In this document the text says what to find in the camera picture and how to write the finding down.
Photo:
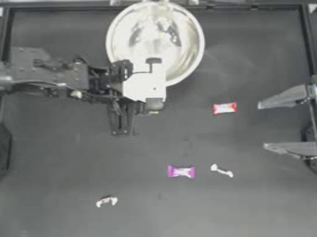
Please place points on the red candy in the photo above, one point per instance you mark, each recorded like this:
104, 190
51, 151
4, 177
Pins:
225, 108

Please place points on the white twisted wrapper candy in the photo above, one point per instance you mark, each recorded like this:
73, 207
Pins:
112, 201
213, 167

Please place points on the purple candy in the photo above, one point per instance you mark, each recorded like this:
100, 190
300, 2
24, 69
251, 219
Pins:
180, 172

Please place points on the steel bowl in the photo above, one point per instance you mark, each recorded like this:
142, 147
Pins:
180, 40

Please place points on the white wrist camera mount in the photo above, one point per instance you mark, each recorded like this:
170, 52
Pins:
144, 88

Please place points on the black table frame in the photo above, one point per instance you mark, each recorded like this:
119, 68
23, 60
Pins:
61, 5

